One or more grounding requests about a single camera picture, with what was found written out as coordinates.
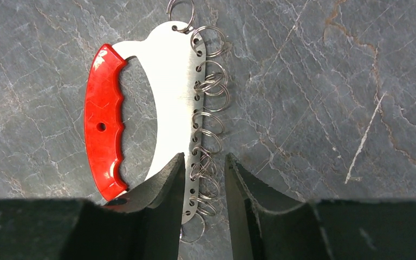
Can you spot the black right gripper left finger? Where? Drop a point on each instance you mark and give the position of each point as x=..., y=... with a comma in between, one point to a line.
x=143, y=223

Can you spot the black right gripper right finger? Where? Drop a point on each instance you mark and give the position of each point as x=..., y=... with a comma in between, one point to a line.
x=266, y=224

